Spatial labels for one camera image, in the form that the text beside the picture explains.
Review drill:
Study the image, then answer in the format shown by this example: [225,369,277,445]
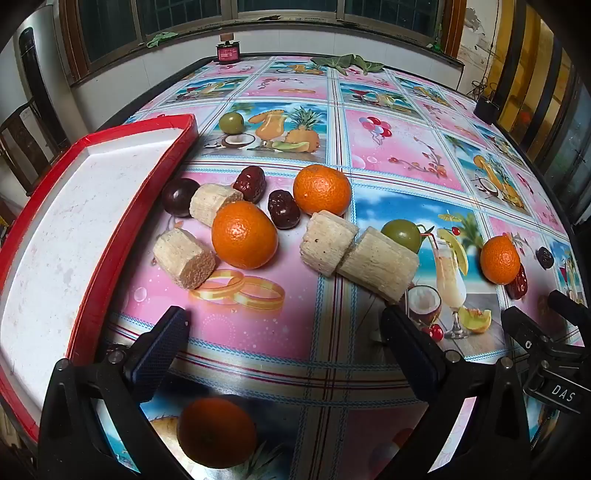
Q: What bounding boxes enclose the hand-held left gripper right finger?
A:
[379,305,532,480]

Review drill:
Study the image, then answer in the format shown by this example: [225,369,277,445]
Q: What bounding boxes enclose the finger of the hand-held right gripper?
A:
[502,307,591,374]
[549,290,591,335]

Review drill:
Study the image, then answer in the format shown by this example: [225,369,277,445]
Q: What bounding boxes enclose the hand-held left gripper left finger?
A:
[37,305,190,480]

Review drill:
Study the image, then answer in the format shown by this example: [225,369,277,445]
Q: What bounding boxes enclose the orange tangerine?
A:
[293,164,352,217]
[211,200,279,271]
[480,235,522,285]
[177,397,257,468]

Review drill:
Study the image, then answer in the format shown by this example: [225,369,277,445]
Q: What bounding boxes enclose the peeled sugarcane piece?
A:
[338,226,420,304]
[189,183,244,228]
[153,228,217,290]
[299,210,359,278]

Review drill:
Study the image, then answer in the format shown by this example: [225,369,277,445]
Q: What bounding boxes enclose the green jujube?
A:
[381,219,423,254]
[218,112,245,136]

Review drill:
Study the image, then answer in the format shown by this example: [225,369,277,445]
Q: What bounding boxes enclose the red tray with white inside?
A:
[0,114,199,444]

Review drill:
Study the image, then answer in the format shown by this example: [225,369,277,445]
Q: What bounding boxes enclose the printed pink and blue tablecloth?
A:
[92,55,583,480]

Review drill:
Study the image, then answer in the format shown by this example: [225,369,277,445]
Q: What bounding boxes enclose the dark purple passion fruit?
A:
[161,178,201,217]

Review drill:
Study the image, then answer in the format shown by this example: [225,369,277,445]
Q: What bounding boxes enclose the small black box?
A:
[474,95,501,124]

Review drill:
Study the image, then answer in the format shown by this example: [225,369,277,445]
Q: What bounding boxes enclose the yellow glass door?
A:
[489,4,578,162]

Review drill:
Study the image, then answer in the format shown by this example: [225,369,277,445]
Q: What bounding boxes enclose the wooden chair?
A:
[0,99,61,195]

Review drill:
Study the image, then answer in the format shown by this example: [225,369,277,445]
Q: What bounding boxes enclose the green leaves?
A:
[310,54,385,76]

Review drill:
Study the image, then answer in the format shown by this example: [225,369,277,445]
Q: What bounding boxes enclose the small pink bottle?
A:
[216,33,242,64]

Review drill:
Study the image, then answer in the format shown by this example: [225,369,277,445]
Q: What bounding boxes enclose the white refrigerator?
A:
[14,7,77,139]

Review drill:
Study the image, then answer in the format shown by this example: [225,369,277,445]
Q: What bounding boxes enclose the wooden framed window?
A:
[60,0,467,79]

